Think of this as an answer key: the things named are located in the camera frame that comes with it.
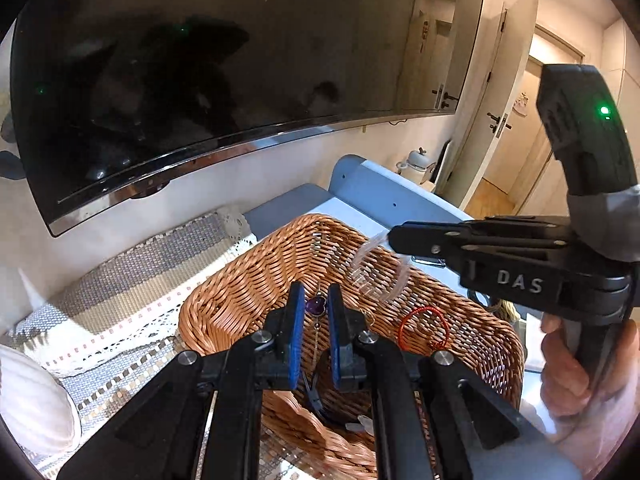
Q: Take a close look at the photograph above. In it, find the clear crystal bead bracelet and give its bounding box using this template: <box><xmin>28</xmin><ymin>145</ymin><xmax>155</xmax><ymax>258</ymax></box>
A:
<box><xmin>348</xmin><ymin>229</ymin><xmax>414</xmax><ymax>307</ymax></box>

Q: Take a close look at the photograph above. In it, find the red string bracelet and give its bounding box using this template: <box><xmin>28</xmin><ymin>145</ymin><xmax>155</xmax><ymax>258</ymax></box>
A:
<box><xmin>398</xmin><ymin>305</ymin><xmax>451</xmax><ymax>352</ymax></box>

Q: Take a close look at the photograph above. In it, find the silver bracelet purple heart stone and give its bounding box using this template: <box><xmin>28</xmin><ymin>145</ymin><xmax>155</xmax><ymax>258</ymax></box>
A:
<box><xmin>304</xmin><ymin>294</ymin><xmax>332</xmax><ymax>413</ymax></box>

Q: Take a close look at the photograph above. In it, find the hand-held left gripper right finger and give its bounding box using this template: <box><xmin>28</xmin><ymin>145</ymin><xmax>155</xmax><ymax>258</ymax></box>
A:
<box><xmin>327</xmin><ymin>284</ymin><xmax>584</xmax><ymax>480</ymax></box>

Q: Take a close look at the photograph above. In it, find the wooden interior door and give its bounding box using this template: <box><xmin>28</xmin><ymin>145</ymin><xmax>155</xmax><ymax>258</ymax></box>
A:
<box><xmin>481</xmin><ymin>67</ymin><xmax>552</xmax><ymax>196</ymax></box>

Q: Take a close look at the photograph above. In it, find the white ribbed ceramic vase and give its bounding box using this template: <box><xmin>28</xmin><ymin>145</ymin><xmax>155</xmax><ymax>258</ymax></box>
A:
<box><xmin>0</xmin><ymin>344</ymin><xmax>84</xmax><ymax>457</ymax></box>

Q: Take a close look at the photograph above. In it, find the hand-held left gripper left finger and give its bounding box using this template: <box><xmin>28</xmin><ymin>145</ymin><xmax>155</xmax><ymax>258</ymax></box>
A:
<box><xmin>57</xmin><ymin>281</ymin><xmax>307</xmax><ymax>480</ymax></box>

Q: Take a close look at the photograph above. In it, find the white interior door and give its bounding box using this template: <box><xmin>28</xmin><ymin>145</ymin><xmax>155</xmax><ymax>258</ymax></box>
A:
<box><xmin>440</xmin><ymin>0</ymin><xmax>540</xmax><ymax>213</ymax></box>

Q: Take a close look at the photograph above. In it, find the striped woven table mat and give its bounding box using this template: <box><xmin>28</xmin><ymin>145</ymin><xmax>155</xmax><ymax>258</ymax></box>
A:
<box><xmin>0</xmin><ymin>205</ymin><xmax>382</xmax><ymax>480</ymax></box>

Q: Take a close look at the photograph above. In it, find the person's right hand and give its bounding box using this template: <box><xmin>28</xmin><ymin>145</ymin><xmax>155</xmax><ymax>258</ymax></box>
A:
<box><xmin>539</xmin><ymin>314</ymin><xmax>640</xmax><ymax>423</ymax></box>

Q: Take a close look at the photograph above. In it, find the brown wicker basket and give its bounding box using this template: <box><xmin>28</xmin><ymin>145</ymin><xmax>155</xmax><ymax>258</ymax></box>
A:
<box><xmin>178</xmin><ymin>213</ymin><xmax>526</xmax><ymax>480</ymax></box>

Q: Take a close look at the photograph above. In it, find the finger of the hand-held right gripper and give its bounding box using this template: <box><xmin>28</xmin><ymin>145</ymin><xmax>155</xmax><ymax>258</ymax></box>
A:
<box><xmin>388</xmin><ymin>214</ymin><xmax>577</xmax><ymax>272</ymax></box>

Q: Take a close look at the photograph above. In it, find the black television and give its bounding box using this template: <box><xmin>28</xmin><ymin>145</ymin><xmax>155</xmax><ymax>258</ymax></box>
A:
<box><xmin>10</xmin><ymin>0</ymin><xmax>487</xmax><ymax>239</ymax></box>

